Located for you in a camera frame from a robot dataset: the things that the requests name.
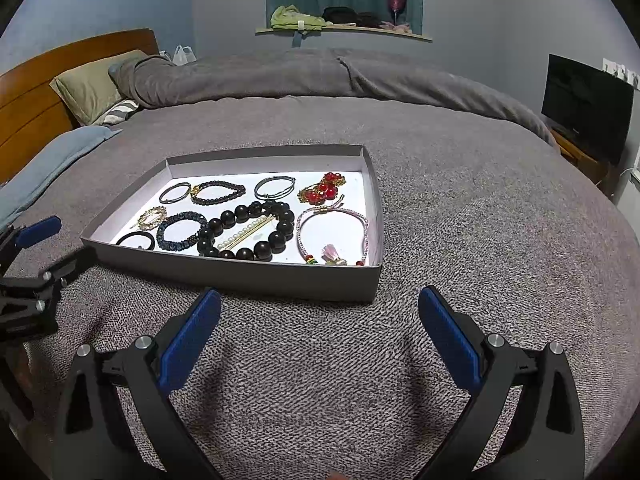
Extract pink woven cord bracelet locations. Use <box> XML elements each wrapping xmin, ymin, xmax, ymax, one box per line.
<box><xmin>295</xmin><ymin>194</ymin><xmax>370</xmax><ymax>267</ymax></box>

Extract black television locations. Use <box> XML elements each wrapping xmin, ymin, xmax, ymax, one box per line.
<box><xmin>541</xmin><ymin>54</ymin><xmax>634</xmax><ymax>165</ymax></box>

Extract gold chain bracelet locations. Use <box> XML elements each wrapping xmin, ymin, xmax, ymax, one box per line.
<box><xmin>136</xmin><ymin>205</ymin><xmax>168</xmax><ymax>232</ymax></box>

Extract thin grey bangle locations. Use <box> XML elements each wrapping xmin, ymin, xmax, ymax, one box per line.
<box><xmin>158</xmin><ymin>182</ymin><xmax>192</xmax><ymax>205</ymax></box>

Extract pink wine glass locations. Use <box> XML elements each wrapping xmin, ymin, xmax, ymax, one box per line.
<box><xmin>387</xmin><ymin>0</ymin><xmax>407</xmax><ymax>25</ymax></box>

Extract red bead gold bracelet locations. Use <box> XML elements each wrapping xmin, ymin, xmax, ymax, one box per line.
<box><xmin>297</xmin><ymin>171</ymin><xmax>346</xmax><ymax>206</ymax></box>

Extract small dark garnet bead bracelet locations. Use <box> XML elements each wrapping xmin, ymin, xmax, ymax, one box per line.
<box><xmin>188</xmin><ymin>180</ymin><xmax>248</xmax><ymax>207</ymax></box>

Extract wooden window sill shelf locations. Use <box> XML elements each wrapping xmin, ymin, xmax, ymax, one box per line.
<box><xmin>254</xmin><ymin>25</ymin><xmax>434</xmax><ymax>44</ymax></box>

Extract blue beaded bracelet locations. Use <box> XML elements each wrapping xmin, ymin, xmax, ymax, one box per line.
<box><xmin>155</xmin><ymin>212</ymin><xmax>210</xmax><ymax>253</ymax></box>

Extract olive green pillow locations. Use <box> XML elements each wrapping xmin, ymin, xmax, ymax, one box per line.
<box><xmin>49</xmin><ymin>49</ymin><xmax>146</xmax><ymax>126</ymax></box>

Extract silver bangle rings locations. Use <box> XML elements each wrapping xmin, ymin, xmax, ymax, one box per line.
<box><xmin>252</xmin><ymin>174</ymin><xmax>298</xmax><ymax>202</ymax></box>

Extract white plastic bag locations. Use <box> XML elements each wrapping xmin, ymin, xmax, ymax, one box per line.
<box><xmin>160</xmin><ymin>44</ymin><xmax>196</xmax><ymax>66</ymax></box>

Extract wooden tv stand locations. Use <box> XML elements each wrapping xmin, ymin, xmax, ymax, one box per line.
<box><xmin>551</xmin><ymin>128</ymin><xmax>611</xmax><ymax>188</ymax></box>

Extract green cloth on sill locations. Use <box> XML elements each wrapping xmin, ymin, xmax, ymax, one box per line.
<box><xmin>270</xmin><ymin>4</ymin><xmax>328</xmax><ymax>32</ymax></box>

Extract grey duvet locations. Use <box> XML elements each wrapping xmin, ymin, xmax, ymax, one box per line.
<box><xmin>108</xmin><ymin>48</ymin><xmax>556</xmax><ymax>146</ymax></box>

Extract striped pillow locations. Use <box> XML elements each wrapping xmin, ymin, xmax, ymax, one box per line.
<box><xmin>93</xmin><ymin>99</ymin><xmax>140</xmax><ymax>127</ymax></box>

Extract light blue pillow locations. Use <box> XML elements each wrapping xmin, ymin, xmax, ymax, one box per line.
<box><xmin>0</xmin><ymin>126</ymin><xmax>120</xmax><ymax>229</ymax></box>

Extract wooden headboard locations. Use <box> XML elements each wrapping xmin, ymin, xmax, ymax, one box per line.
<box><xmin>1</xmin><ymin>28</ymin><xmax>158</xmax><ymax>182</ymax></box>

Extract black hair tie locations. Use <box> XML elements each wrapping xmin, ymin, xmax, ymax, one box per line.
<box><xmin>115</xmin><ymin>230</ymin><xmax>158</xmax><ymax>252</ymax></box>

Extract black clothes on sill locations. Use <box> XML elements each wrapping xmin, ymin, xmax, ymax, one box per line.
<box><xmin>322</xmin><ymin>6</ymin><xmax>381</xmax><ymax>28</ymax></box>

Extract large dark wooden bead bracelet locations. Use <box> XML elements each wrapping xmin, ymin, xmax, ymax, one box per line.
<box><xmin>195</xmin><ymin>199</ymin><xmax>296</xmax><ymax>262</ymax></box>

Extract white wall sockets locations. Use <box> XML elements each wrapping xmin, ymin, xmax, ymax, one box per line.
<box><xmin>602</xmin><ymin>58</ymin><xmax>640</xmax><ymax>90</ymax></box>

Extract grey shallow cardboard tray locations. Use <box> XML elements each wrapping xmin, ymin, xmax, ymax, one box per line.
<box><xmin>81</xmin><ymin>144</ymin><xmax>383</xmax><ymax>302</ymax></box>

